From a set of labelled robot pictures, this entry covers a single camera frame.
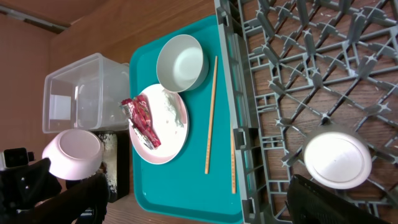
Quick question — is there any wooden chopstick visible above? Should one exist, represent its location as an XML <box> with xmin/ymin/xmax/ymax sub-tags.
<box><xmin>205</xmin><ymin>56</ymin><xmax>218</xmax><ymax>174</ymax></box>
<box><xmin>230</xmin><ymin>124</ymin><xmax>236</xmax><ymax>194</ymax></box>

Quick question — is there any white cup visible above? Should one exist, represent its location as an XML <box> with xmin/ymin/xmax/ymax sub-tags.
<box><xmin>303</xmin><ymin>131</ymin><xmax>372</xmax><ymax>190</ymax></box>

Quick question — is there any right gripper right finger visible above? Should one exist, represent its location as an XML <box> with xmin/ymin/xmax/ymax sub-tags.
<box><xmin>285</xmin><ymin>174</ymin><xmax>392</xmax><ymax>224</ymax></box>

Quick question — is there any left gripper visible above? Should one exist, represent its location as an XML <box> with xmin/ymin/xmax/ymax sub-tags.
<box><xmin>1</xmin><ymin>158</ymin><xmax>62</xmax><ymax>215</ymax></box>

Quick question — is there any right wooden chopstick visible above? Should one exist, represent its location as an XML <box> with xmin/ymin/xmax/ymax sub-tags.
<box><xmin>230</xmin><ymin>124</ymin><xmax>236</xmax><ymax>194</ymax></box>

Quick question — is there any grey dishwasher rack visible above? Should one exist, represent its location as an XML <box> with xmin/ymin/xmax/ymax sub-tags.
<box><xmin>215</xmin><ymin>0</ymin><xmax>397</xmax><ymax>223</ymax></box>

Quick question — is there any left wooden chopstick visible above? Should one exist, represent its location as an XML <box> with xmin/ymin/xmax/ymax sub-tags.
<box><xmin>205</xmin><ymin>56</ymin><xmax>218</xmax><ymax>174</ymax></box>

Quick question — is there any black food waste tray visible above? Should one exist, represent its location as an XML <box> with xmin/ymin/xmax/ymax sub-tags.
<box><xmin>91</xmin><ymin>131</ymin><xmax>129</xmax><ymax>203</ymax></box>

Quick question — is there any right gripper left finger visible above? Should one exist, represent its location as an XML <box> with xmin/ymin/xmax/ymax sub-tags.
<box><xmin>18</xmin><ymin>174</ymin><xmax>109</xmax><ymax>224</ymax></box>

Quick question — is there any teal serving tray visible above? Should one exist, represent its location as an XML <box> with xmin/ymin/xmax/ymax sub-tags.
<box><xmin>130</xmin><ymin>16</ymin><xmax>243</xmax><ymax>223</ymax></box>

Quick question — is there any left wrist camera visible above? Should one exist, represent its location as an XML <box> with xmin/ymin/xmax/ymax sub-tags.
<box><xmin>1</xmin><ymin>147</ymin><xmax>35</xmax><ymax>171</ymax></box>

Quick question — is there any red silver snack wrapper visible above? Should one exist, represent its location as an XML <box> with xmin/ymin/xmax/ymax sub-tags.
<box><xmin>121</xmin><ymin>95</ymin><xmax>161</xmax><ymax>150</ymax></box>

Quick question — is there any clear plastic waste bin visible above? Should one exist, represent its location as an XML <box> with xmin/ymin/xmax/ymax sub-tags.
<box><xmin>42</xmin><ymin>53</ymin><xmax>130</xmax><ymax>134</ymax></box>

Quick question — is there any grey bowl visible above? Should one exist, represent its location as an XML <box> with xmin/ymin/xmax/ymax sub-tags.
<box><xmin>156</xmin><ymin>34</ymin><xmax>209</xmax><ymax>93</ymax></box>

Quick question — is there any large white plate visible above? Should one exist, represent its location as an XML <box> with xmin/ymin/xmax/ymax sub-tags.
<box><xmin>129</xmin><ymin>84</ymin><xmax>189</xmax><ymax>165</ymax></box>

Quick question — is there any small pink bowl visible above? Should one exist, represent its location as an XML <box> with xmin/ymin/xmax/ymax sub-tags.
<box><xmin>42</xmin><ymin>129</ymin><xmax>103</xmax><ymax>180</ymax></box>

